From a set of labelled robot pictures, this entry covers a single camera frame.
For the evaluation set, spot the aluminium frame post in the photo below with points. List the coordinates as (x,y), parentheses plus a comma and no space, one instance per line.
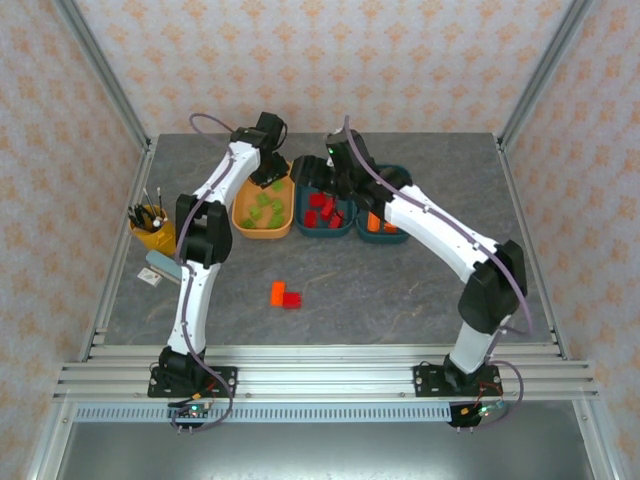
(100,70)
(545,70)

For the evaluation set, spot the black pen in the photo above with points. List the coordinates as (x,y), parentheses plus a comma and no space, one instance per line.
(136,216)

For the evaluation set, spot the thin white-tipped pen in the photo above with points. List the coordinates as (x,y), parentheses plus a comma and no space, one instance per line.
(159,196)
(147,197)

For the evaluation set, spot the yellow pen cup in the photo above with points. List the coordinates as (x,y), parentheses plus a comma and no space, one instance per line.
(150,240)

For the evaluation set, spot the orange plastic container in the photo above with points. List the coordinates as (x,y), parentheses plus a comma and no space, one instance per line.
(260,233)

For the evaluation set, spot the grey metal sheet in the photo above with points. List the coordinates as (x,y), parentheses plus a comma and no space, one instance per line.
(325,450)

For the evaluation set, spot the blue-grey board eraser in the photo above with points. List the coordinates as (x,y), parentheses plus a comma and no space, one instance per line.
(160,262)

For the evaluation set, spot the square red lego brick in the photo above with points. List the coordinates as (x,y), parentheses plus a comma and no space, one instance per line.
(291,299)

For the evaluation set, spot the long orange lego brick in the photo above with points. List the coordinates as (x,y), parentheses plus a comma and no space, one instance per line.
(277,293)

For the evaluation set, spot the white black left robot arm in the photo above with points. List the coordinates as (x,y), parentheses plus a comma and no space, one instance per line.
(192,310)

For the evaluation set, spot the teal plastic container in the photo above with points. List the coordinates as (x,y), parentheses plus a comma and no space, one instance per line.
(320,231)
(380,239)

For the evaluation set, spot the small red lego brick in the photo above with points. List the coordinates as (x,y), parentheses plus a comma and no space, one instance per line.
(316,199)

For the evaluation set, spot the square orange lego brick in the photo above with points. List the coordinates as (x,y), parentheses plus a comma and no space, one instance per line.
(390,229)

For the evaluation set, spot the white-capped marker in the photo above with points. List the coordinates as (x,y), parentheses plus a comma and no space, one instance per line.
(159,221)

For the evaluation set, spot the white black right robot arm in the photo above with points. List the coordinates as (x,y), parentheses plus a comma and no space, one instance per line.
(435,225)

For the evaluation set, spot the aluminium table side rail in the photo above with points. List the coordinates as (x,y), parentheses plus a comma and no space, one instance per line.
(515,200)
(102,310)

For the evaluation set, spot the wide aluminium mounting rail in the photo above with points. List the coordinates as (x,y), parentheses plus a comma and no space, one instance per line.
(325,375)

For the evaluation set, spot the small white card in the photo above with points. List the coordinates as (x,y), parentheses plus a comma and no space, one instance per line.
(149,276)

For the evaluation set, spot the orange curved slope lego piece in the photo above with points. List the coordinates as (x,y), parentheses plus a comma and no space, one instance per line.
(372,221)

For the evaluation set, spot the long green lego brick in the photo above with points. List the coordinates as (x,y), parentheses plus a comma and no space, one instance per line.
(276,218)
(247,222)

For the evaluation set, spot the small green circuit board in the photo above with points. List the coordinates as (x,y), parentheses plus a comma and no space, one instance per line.
(194,411)

